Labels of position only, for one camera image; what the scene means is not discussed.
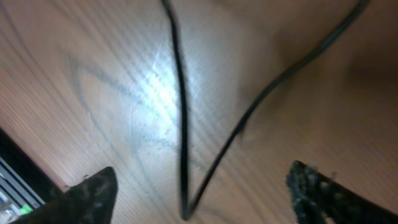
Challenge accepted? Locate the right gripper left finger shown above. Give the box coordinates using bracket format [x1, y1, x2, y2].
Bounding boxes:
[13, 166, 118, 224]

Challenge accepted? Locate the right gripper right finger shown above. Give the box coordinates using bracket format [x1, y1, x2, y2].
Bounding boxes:
[285, 161, 397, 224]

